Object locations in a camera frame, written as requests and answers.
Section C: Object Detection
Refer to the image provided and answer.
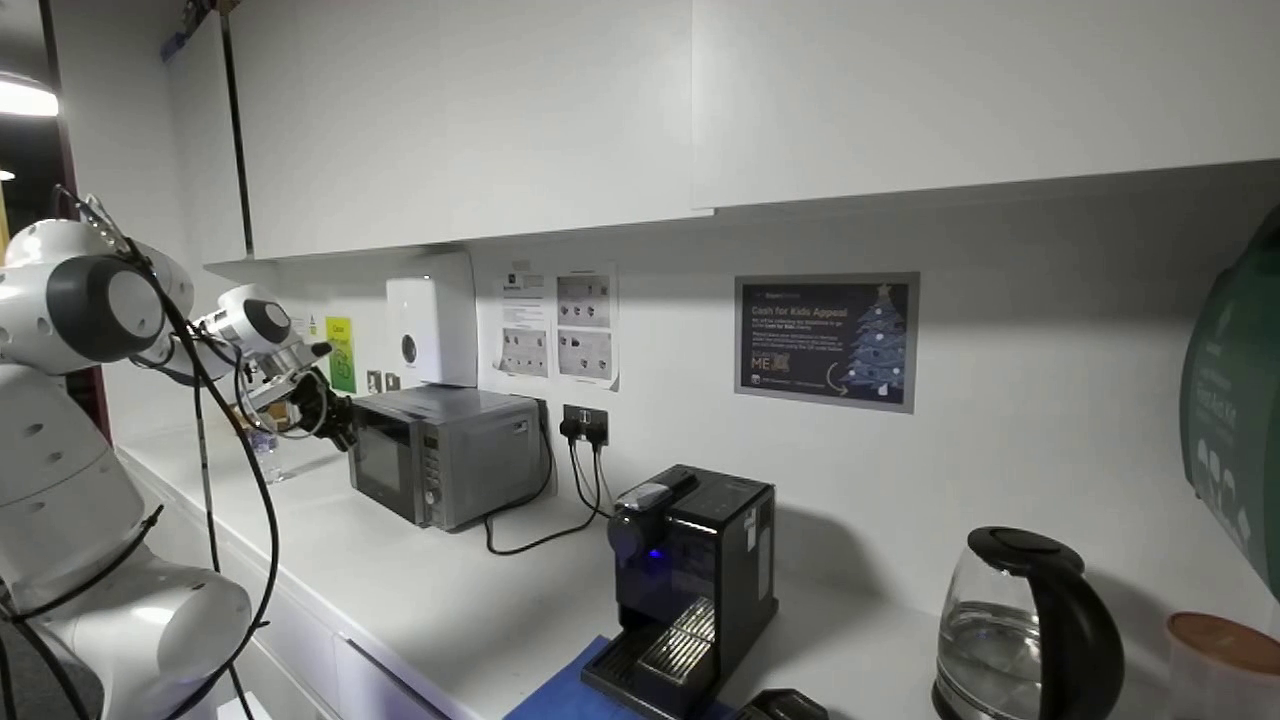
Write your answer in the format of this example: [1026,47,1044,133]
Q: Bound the white upper cabinets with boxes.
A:
[170,0,1280,265]

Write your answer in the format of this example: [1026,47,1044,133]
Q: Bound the dark framed christmas poster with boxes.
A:
[735,270,921,411]

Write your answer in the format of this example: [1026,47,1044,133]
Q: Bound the black microwave power cable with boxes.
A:
[476,434,609,561]

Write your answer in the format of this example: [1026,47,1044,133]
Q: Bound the silver microwave oven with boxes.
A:
[350,384,553,533]

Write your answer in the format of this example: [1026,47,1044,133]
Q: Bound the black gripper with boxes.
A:
[288,373,354,441]

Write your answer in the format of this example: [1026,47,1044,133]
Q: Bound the white paper towel dispenser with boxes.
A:
[386,277,441,384]

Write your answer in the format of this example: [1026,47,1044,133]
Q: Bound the yellow green wall sign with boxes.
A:
[325,316,355,392]

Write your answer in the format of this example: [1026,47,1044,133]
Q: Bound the white instruction sheets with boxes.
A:
[498,260,617,389]

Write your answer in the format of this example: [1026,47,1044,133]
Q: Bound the small black tray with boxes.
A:
[733,687,833,720]

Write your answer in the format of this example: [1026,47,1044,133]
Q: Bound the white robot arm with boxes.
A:
[0,220,354,720]

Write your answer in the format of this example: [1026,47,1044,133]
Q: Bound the blue cloth mat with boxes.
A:
[505,634,665,720]

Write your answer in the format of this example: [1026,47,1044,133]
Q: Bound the wooden lid jar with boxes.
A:
[1166,610,1280,720]

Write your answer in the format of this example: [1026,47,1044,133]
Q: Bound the glass electric kettle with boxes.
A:
[933,524,1126,720]

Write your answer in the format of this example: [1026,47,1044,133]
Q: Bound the black wall socket plugs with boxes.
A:
[560,403,609,446]

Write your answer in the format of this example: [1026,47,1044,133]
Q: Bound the black coffee machine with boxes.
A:
[586,462,776,720]

